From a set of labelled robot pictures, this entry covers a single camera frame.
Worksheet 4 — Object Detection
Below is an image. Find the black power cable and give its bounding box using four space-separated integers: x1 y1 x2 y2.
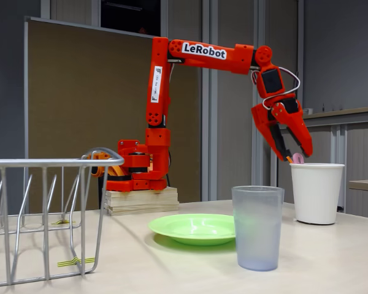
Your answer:
164 146 174 187

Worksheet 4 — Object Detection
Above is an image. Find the white paper cup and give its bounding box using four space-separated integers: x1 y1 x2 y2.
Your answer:
289 162 346 225

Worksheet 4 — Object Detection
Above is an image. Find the grey side desk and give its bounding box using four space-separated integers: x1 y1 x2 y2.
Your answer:
348 179 368 220

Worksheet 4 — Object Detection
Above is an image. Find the white red servo cable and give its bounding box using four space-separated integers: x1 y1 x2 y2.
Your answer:
250 66 301 110

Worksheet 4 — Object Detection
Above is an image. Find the leaning grey strip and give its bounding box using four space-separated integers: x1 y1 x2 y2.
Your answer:
290 71 300 116

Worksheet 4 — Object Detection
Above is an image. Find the orange table clamp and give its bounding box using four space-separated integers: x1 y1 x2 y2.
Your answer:
81 151 131 181

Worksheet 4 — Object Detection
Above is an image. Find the brown partition board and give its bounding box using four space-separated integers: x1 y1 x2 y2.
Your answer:
23 15 202 212

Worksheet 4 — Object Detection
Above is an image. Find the metal wire dish rack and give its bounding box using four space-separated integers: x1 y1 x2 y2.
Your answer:
0 146 125 288

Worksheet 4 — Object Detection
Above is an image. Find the grey shutter cabinet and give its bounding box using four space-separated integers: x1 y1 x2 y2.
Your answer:
269 105 368 220

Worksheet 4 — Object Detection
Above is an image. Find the green plastic plate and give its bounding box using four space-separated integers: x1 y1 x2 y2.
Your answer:
148 213 236 246

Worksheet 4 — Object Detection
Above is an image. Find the dark glass window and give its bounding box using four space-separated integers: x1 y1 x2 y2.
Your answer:
100 0 162 37

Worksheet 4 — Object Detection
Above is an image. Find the translucent plastic tumbler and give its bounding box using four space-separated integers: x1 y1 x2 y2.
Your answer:
231 185 285 272

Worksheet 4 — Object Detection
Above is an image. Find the plywood base block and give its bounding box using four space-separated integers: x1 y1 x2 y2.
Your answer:
104 186 180 217

